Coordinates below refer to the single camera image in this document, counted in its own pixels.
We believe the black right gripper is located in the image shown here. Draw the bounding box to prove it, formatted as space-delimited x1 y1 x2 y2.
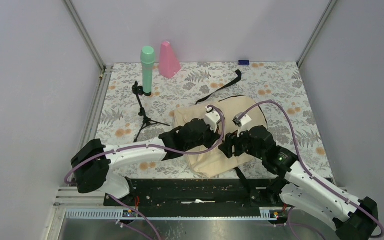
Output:
217 124 266 161

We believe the beige canvas backpack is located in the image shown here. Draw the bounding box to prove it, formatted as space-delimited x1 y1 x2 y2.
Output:
185 95 267 193

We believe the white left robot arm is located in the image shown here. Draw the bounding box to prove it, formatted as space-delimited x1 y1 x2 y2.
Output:
65 105 225 206

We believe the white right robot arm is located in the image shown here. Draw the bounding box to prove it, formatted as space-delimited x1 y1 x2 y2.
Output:
218 113 379 240

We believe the pink plastic cone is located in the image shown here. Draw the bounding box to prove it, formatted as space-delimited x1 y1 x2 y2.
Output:
158 41 182 79

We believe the small blue block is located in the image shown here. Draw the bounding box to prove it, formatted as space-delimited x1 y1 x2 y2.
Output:
238 60 250 66

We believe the black mini tripod stand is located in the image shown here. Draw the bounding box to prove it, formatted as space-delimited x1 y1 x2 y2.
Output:
131 81 171 143

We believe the mint green microphone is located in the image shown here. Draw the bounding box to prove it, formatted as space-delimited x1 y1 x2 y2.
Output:
140 46 156 97

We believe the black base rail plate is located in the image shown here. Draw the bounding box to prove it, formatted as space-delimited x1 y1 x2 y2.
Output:
121 178 284 219

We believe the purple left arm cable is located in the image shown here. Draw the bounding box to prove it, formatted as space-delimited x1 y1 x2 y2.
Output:
63 104 227 240

